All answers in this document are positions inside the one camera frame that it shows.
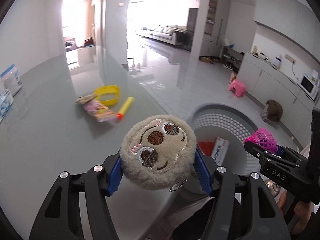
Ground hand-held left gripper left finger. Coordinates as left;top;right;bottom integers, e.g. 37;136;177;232
29;152;124;240

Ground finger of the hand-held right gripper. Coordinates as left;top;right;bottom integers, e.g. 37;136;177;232
276;145;308;162
244;139;278;166

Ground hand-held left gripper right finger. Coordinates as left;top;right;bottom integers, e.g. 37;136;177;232
194;147;292;240

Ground red plastic wrapper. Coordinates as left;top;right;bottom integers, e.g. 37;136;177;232
197;141;216;157

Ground red and white carton box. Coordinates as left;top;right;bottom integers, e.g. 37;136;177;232
211;137;230;167

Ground beige plush face toy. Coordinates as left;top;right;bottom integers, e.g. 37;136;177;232
119;115;197;193

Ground grey perforated plastic basket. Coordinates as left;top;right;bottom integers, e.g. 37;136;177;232
189;103;265;180

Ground person's right hand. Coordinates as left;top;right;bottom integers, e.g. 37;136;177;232
277;192;313;236

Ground steel kettle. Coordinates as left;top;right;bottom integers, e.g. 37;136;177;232
265;181;281;198

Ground brown cloth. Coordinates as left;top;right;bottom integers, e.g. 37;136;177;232
265;99;283;122

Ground pink snack packet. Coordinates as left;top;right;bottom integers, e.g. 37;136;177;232
82;99;118;123

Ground white microwave oven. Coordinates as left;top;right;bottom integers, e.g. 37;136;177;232
299;73;319;100

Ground pink plastic stool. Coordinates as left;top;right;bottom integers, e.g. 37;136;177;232
228;79;247;98

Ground yellow foam tube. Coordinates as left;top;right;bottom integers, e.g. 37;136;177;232
116;96;135;119

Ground white sideboard cabinet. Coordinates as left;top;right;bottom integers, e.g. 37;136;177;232
236;51;320;150

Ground brown crumpled wrapper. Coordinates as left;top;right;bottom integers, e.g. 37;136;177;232
76;94;97;105

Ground shoe rack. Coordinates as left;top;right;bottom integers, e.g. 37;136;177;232
221;45;244;70

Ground blue patterned tissue pack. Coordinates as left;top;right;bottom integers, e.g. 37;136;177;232
0;89;14;124

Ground white shelving cabinet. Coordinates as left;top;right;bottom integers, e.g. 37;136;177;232
200;0;230;58

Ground white canister with blue lid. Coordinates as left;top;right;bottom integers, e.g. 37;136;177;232
0;64;23;97

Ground dark tall cabinet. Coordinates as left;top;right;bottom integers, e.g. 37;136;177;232
187;8;199;53

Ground light grey sofa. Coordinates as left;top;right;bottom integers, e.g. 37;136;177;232
138;25;193;48

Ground white room door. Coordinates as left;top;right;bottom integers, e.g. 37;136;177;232
92;0;107;48

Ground wire mesh bin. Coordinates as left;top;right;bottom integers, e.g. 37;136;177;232
260;105;274;124

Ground yellow plastic ring container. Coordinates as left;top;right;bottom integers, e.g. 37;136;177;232
94;85;121;105

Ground black power cable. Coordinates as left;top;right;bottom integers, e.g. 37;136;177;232
291;62;303;83

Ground white wall cabinets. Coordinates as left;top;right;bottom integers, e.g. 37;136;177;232
252;0;320;63

